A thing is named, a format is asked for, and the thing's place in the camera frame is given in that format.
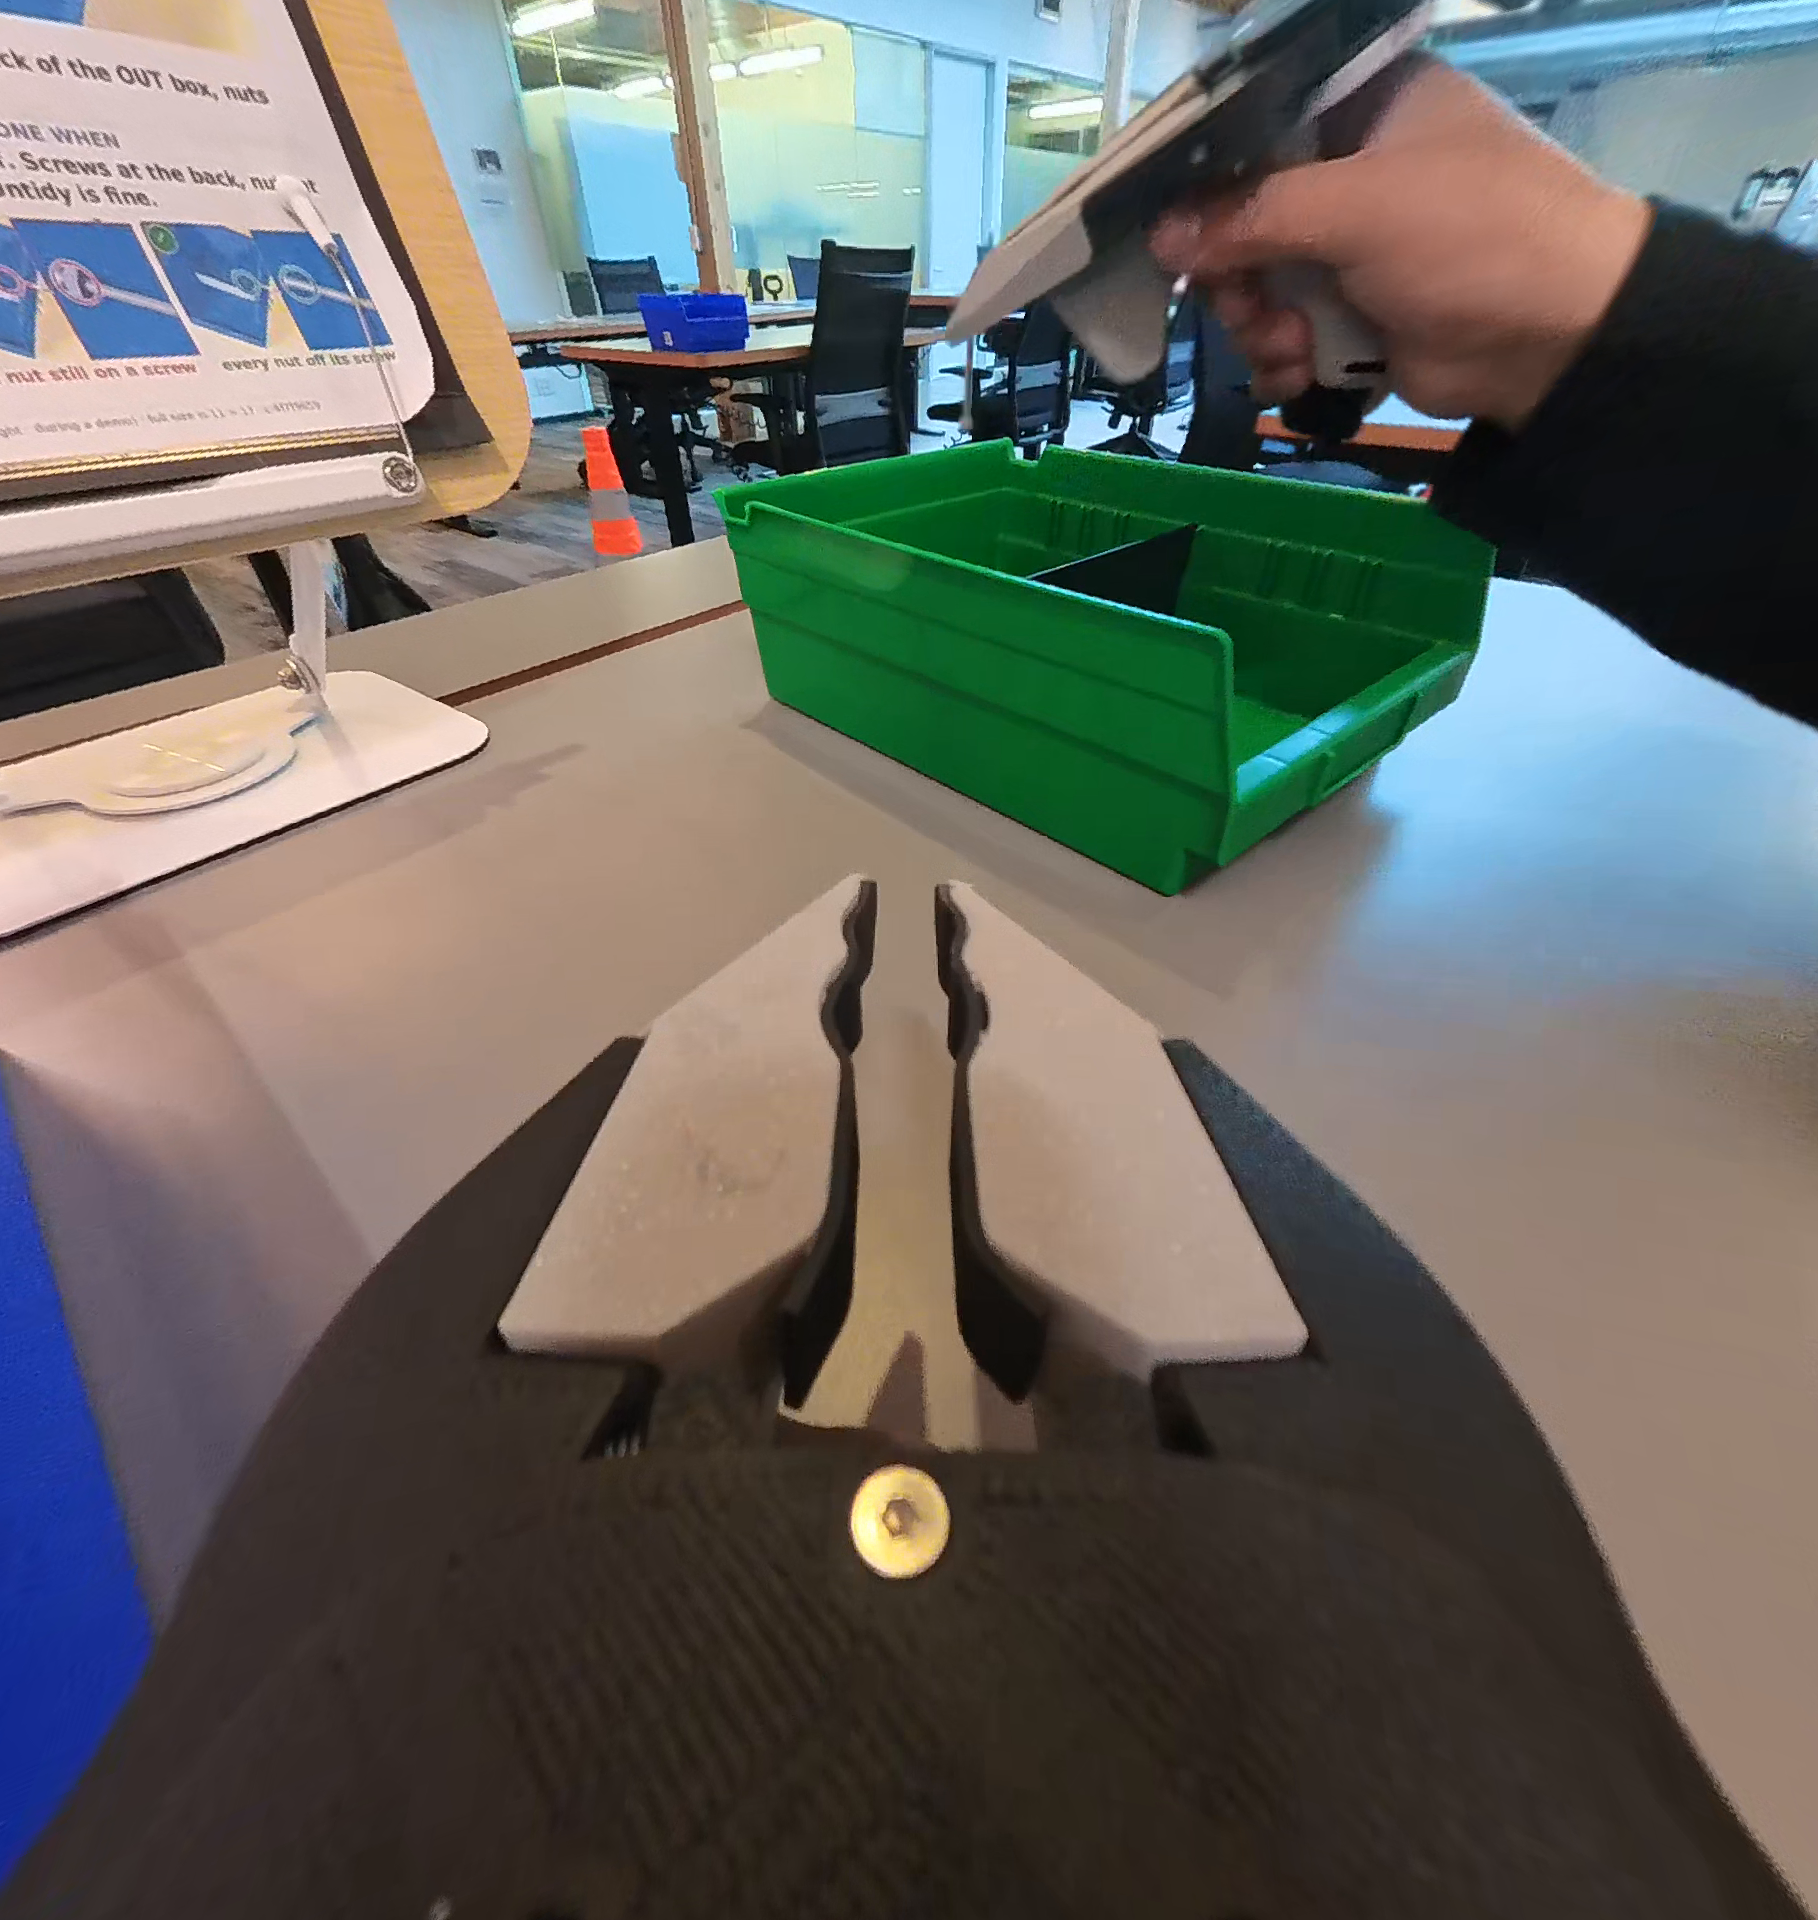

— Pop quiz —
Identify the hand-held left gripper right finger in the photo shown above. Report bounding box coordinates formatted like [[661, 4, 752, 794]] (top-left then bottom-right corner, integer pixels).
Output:
[[930, 881, 1312, 1405]]

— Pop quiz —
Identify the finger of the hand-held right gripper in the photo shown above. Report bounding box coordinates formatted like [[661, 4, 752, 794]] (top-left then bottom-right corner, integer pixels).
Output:
[[941, 180, 1177, 389]]

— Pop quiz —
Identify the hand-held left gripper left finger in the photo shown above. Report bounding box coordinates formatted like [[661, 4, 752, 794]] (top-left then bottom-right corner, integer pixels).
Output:
[[498, 874, 881, 1413]]

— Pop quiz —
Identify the green plastic bin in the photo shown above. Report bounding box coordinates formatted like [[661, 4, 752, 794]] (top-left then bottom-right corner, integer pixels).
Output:
[[714, 438, 1495, 899]]

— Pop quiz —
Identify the large blue plastic bin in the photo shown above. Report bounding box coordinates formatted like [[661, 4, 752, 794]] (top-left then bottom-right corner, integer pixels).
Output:
[[0, 990, 154, 1878]]

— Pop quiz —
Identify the person's right forearm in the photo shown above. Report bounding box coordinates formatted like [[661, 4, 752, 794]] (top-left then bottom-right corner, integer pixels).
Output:
[[1425, 194, 1818, 753]]

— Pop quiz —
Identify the grey desk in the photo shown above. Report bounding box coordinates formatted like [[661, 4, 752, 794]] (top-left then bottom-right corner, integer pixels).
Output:
[[0, 533, 1818, 1920]]

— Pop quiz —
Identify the person's right hand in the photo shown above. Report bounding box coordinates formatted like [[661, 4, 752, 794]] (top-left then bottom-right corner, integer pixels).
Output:
[[1147, 60, 1653, 438]]

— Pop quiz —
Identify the black bin divider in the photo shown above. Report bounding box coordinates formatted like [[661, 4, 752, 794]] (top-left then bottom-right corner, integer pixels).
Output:
[[1026, 525, 1199, 619]]

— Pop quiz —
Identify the small blue bin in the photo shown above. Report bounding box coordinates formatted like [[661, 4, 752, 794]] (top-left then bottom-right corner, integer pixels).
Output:
[[638, 292, 749, 360]]

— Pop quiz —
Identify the wood-edged office table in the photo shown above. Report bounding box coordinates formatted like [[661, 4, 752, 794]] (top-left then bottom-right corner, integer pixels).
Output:
[[1253, 413, 1466, 457]]

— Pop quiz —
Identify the wood-topped office table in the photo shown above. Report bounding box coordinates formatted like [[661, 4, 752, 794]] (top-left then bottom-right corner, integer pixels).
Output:
[[559, 322, 947, 551]]

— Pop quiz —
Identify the orange traffic cone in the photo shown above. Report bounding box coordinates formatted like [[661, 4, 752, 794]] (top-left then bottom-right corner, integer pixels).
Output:
[[577, 427, 646, 561]]

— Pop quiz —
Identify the white and wooden document stand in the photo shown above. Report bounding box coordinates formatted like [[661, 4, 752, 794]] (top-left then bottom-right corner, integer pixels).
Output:
[[0, 0, 534, 950]]

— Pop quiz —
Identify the black backing board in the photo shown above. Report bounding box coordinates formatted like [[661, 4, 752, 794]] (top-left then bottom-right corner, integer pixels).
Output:
[[281, 0, 493, 498]]

